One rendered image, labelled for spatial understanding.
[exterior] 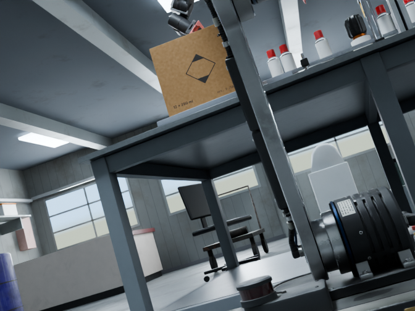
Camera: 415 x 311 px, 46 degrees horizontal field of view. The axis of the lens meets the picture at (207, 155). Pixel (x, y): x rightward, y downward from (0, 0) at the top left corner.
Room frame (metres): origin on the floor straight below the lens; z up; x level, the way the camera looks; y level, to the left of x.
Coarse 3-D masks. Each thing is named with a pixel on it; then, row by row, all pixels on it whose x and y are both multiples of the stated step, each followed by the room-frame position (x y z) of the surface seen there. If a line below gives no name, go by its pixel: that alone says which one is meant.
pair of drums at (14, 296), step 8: (0, 256) 5.34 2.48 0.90; (8, 256) 5.46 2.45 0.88; (0, 264) 5.32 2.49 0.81; (8, 264) 5.43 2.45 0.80; (0, 272) 5.31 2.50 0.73; (8, 272) 5.40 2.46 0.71; (0, 280) 5.29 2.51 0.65; (8, 280) 5.37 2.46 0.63; (16, 280) 5.54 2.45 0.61; (0, 288) 5.28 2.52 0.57; (8, 288) 5.35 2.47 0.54; (16, 288) 5.48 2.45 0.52; (0, 296) 5.26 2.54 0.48; (8, 296) 5.33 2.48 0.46; (16, 296) 5.44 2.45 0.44; (0, 304) 5.25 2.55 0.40; (8, 304) 5.31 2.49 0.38; (16, 304) 5.41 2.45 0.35
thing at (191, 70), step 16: (208, 32) 1.62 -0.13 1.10; (160, 48) 1.65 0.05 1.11; (176, 48) 1.64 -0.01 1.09; (192, 48) 1.64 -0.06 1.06; (208, 48) 1.63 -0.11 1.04; (224, 48) 1.62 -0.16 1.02; (160, 64) 1.66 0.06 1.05; (176, 64) 1.65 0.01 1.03; (192, 64) 1.64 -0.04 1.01; (208, 64) 1.63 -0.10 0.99; (224, 64) 1.62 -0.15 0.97; (160, 80) 1.66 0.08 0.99; (176, 80) 1.65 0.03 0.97; (192, 80) 1.64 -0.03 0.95; (208, 80) 1.63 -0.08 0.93; (224, 80) 1.62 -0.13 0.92; (176, 96) 1.65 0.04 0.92; (192, 96) 1.64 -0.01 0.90; (208, 96) 1.64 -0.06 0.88; (176, 112) 1.66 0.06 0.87
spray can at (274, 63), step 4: (268, 52) 1.96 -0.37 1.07; (272, 52) 1.95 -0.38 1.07; (268, 56) 1.96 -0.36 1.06; (272, 56) 1.95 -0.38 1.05; (268, 60) 1.96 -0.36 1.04; (272, 60) 1.94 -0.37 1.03; (276, 60) 1.94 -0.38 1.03; (268, 64) 1.96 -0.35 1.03; (272, 64) 1.95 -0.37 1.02; (276, 64) 1.94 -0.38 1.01; (280, 64) 1.95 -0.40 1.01; (272, 68) 1.95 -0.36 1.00; (276, 68) 1.94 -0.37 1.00; (280, 68) 1.95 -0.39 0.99; (272, 72) 1.95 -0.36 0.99; (276, 72) 1.94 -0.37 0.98; (280, 72) 1.94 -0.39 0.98; (272, 76) 1.96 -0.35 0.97
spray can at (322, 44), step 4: (316, 32) 1.90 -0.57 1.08; (320, 32) 1.90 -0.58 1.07; (316, 36) 1.90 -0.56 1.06; (320, 36) 1.90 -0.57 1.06; (316, 40) 1.91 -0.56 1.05; (320, 40) 1.89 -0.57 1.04; (324, 40) 1.89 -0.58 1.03; (316, 44) 1.90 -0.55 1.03; (320, 44) 1.89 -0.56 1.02; (324, 44) 1.89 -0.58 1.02; (328, 44) 1.90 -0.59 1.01; (316, 48) 1.92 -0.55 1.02; (320, 48) 1.90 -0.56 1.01; (324, 48) 1.89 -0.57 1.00; (328, 48) 1.89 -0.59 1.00; (320, 52) 1.90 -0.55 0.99; (324, 52) 1.89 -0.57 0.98; (328, 52) 1.89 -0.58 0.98; (320, 56) 1.91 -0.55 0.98; (324, 56) 1.89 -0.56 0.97; (328, 60) 1.89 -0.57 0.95
